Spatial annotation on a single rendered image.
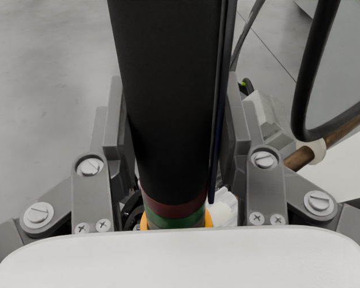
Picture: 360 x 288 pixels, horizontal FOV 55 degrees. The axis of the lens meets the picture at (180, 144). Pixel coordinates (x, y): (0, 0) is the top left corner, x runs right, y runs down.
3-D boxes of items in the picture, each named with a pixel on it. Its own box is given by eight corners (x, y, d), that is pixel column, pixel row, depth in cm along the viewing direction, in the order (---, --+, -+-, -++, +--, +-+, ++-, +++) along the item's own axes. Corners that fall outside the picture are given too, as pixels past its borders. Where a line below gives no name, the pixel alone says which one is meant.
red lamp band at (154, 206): (180, 152, 19) (180, 138, 18) (220, 194, 18) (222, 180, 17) (128, 184, 18) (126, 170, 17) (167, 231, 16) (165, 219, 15)
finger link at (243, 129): (232, 255, 12) (212, 122, 17) (320, 251, 13) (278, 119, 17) (243, 211, 10) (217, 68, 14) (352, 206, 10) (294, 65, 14)
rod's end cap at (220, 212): (217, 208, 26) (219, 194, 25) (235, 227, 25) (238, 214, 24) (196, 223, 26) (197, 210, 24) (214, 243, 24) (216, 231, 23)
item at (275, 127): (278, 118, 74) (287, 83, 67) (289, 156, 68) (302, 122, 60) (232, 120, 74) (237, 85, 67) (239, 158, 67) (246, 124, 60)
